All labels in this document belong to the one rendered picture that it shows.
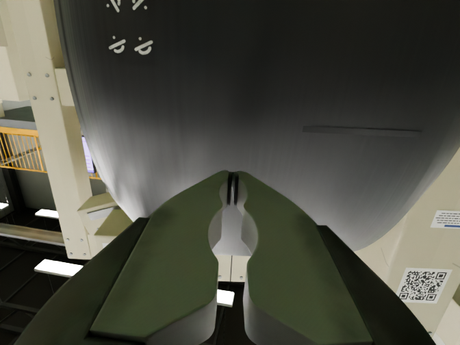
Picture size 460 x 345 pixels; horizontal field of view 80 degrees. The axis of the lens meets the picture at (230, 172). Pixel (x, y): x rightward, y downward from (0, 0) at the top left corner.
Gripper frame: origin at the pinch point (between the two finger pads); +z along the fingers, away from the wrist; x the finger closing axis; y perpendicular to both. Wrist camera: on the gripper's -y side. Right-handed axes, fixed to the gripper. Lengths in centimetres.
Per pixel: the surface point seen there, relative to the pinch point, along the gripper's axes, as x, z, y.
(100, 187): -530, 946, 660
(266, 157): 2.1, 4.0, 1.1
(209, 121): -1.4, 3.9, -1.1
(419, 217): 28.2, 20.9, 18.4
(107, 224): -34, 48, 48
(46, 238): -351, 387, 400
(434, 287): 35, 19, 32
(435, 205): 29.7, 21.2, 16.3
